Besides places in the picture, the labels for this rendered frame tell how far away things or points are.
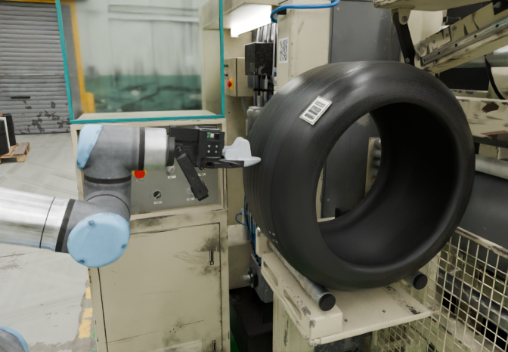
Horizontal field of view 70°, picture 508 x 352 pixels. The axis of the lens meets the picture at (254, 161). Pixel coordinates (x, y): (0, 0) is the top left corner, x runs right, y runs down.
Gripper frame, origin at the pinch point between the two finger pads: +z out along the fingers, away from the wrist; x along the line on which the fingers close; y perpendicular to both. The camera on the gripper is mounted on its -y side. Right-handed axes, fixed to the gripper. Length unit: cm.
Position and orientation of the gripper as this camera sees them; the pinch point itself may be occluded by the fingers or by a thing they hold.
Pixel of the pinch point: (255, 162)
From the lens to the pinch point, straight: 83.4
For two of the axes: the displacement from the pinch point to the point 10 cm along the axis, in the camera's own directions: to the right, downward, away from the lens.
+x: -3.2, -2.2, 9.2
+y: 1.0, -9.7, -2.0
